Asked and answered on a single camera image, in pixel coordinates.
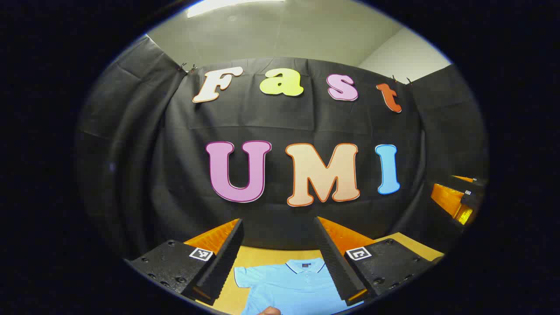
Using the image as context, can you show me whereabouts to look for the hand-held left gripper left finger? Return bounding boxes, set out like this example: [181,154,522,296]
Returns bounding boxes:
[124,218,245,306]

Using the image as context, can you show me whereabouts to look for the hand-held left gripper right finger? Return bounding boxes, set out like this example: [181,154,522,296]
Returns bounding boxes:
[312,216,440,307]

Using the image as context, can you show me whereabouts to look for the light blue T-shirt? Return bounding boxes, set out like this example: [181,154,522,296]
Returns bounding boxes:
[234,258,364,315]

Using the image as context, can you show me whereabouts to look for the black backdrop cloth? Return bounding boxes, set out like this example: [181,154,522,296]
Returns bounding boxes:
[75,35,489,261]

